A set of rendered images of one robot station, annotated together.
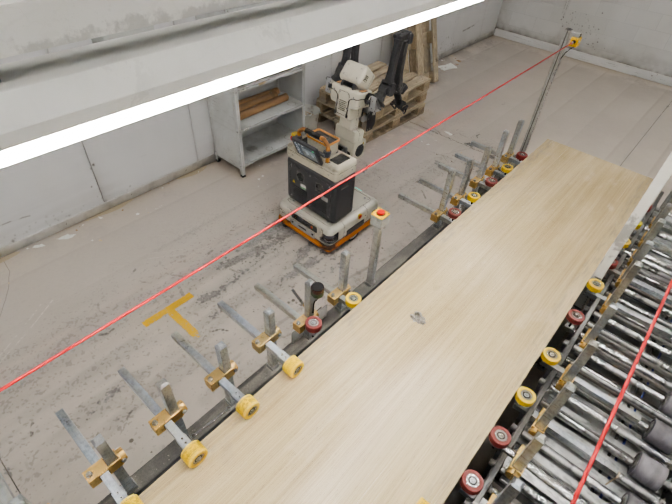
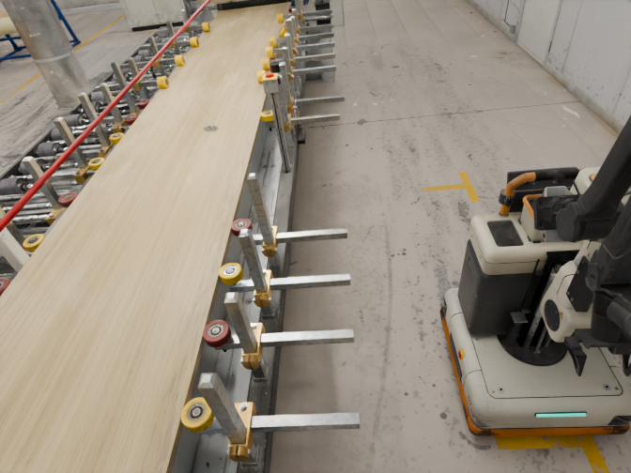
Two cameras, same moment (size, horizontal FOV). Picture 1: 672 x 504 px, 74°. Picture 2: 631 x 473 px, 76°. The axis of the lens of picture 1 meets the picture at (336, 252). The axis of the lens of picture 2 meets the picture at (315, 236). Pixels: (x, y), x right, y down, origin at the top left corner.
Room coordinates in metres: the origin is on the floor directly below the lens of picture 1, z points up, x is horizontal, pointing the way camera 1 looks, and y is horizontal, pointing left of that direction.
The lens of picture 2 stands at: (3.49, -1.16, 1.89)
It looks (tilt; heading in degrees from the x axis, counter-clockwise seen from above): 41 degrees down; 148
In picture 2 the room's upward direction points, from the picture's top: 9 degrees counter-clockwise
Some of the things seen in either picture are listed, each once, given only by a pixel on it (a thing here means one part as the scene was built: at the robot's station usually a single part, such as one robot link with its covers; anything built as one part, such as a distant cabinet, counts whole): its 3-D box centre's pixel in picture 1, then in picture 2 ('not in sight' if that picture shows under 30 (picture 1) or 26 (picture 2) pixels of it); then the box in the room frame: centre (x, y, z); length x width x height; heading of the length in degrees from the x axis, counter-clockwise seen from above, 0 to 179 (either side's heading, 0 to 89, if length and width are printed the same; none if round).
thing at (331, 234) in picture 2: (426, 209); (293, 237); (2.40, -0.57, 0.82); 0.43 x 0.03 x 0.04; 51
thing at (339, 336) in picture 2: (464, 176); (284, 340); (2.79, -0.89, 0.84); 0.43 x 0.03 x 0.04; 51
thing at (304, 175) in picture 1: (323, 173); (541, 274); (3.08, 0.15, 0.59); 0.55 x 0.34 x 0.83; 51
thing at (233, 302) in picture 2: (479, 176); (250, 346); (2.76, -0.98, 0.87); 0.04 x 0.04 x 0.48; 51
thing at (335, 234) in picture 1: (328, 210); (524, 352); (3.15, 0.09, 0.16); 0.67 x 0.64 x 0.25; 141
